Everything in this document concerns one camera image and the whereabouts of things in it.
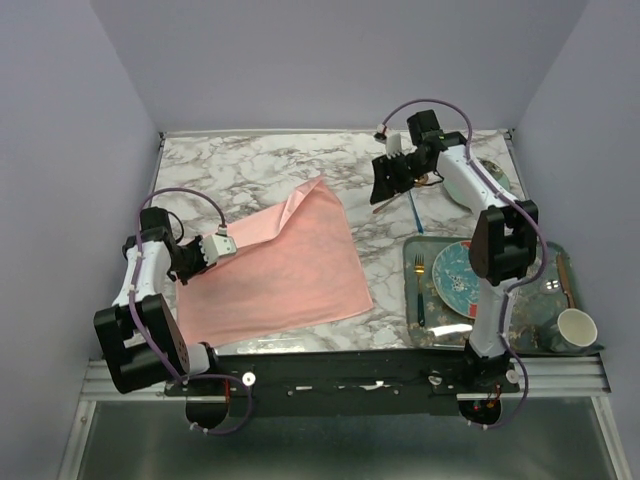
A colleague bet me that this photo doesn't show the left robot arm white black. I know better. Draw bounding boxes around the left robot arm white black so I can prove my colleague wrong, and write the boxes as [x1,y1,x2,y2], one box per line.
[94,207,236,395]

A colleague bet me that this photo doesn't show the aluminium frame rail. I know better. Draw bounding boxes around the aluminium frame rail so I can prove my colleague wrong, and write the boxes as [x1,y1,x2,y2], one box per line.
[80,351,610,404]

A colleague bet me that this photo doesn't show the green floral serving tray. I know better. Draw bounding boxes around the green floral serving tray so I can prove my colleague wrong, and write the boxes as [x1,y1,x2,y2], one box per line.
[403,236,582,356]

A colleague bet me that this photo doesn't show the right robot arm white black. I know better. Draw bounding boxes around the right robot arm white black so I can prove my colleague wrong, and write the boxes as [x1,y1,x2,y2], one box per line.
[370,110,547,392]

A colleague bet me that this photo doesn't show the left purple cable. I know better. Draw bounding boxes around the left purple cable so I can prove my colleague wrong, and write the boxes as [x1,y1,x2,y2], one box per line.
[127,187,252,436]

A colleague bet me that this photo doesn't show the blue handled utensil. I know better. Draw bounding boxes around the blue handled utensil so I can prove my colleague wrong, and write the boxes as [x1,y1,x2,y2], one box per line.
[407,190,424,235]

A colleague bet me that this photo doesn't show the pink cloth napkin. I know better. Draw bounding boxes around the pink cloth napkin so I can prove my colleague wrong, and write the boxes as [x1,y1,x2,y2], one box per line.
[177,177,373,347]

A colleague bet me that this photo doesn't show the red and teal plate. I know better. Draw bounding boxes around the red and teal plate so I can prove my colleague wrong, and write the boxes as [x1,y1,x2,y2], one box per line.
[432,240,479,319]

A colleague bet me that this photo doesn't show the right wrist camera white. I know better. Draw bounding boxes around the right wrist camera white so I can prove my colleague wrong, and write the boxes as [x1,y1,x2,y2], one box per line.
[374,124,403,159]

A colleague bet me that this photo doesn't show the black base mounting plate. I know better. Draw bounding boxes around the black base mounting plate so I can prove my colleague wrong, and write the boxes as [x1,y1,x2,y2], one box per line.
[165,349,520,417]

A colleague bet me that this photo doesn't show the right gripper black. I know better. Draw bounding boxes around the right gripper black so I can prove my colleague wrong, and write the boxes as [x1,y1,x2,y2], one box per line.
[369,151,432,205]

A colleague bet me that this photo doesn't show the silver spoon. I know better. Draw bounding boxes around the silver spoon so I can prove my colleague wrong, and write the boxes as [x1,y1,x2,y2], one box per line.
[528,278,563,301]

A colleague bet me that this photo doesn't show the gold fork green handle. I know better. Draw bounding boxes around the gold fork green handle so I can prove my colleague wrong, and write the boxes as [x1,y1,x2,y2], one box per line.
[414,254,426,327]

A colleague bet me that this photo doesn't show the mint green floral plate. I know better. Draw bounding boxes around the mint green floral plate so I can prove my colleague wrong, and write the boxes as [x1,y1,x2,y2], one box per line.
[443,160,510,209]

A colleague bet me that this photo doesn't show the white paper cup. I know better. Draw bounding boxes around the white paper cup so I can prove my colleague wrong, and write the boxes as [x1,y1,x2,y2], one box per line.
[556,308,598,351]

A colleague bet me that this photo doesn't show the wooden handled knife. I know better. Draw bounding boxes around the wooden handled knife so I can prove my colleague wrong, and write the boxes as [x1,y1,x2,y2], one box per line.
[556,254,576,309]

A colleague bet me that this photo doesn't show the copper spoon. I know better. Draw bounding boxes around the copper spoon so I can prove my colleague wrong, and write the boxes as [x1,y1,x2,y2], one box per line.
[372,174,429,214]

